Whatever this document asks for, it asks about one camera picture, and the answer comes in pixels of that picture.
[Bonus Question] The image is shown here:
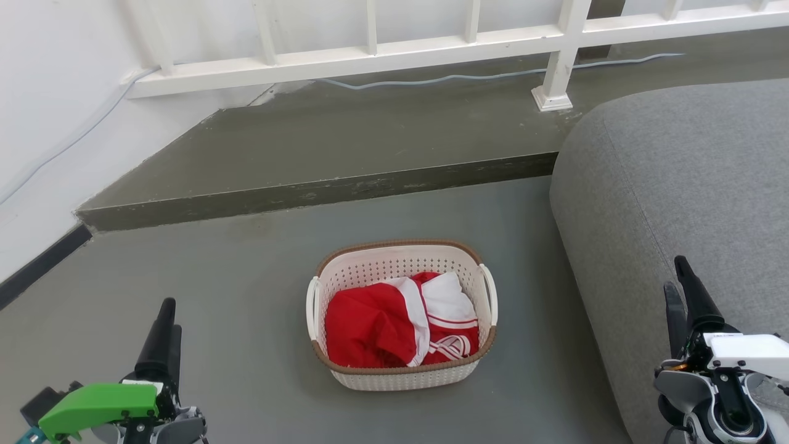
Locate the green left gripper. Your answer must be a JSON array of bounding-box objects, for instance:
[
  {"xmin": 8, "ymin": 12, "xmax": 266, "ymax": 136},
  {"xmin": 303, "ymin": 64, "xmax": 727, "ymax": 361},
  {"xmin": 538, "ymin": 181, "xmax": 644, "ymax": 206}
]
[{"xmin": 37, "ymin": 298, "xmax": 183, "ymax": 443}]

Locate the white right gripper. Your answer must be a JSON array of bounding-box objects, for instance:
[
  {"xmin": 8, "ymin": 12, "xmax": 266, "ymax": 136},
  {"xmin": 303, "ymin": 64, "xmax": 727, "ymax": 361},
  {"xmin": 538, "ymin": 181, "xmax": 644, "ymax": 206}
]
[{"xmin": 663, "ymin": 255, "xmax": 789, "ymax": 380}]

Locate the white perforated plastic laundry basket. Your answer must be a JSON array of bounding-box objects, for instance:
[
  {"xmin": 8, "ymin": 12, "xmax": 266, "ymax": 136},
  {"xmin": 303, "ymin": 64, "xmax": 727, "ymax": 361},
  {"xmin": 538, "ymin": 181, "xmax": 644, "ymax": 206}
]
[{"xmin": 306, "ymin": 239, "xmax": 499, "ymax": 392}]

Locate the grey fabric sofa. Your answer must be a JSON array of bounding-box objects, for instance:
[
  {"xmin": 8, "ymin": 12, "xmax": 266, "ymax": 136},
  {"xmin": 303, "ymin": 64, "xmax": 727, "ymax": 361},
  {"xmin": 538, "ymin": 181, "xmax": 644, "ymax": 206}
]
[{"xmin": 549, "ymin": 78, "xmax": 789, "ymax": 444}]

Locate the black baseboard strip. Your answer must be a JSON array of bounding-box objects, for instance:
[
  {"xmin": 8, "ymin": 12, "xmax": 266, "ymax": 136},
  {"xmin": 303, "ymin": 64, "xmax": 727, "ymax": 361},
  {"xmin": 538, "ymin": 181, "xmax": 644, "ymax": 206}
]
[{"xmin": 0, "ymin": 223, "xmax": 94, "ymax": 310}]

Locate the red and white garment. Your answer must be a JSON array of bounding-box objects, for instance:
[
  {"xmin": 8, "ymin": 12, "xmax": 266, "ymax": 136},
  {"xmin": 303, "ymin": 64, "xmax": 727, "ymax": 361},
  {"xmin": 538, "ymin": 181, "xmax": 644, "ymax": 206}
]
[{"xmin": 325, "ymin": 271, "xmax": 480, "ymax": 369}]

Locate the raised grey concrete step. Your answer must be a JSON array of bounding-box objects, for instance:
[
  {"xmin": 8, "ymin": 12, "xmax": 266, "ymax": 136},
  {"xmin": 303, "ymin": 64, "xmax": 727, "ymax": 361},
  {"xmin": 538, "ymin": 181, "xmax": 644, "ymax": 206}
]
[{"xmin": 75, "ymin": 28, "xmax": 789, "ymax": 234}]

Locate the white wooden railing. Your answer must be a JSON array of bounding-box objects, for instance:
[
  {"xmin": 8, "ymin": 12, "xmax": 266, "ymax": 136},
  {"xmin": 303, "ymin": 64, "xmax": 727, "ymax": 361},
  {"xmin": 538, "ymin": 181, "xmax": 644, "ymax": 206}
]
[{"xmin": 121, "ymin": 0, "xmax": 789, "ymax": 112}]

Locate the light grey floor cable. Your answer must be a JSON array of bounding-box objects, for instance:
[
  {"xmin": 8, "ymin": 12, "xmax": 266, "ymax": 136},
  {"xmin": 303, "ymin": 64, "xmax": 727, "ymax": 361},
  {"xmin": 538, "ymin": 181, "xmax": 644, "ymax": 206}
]
[{"xmin": 0, "ymin": 52, "xmax": 686, "ymax": 205}]

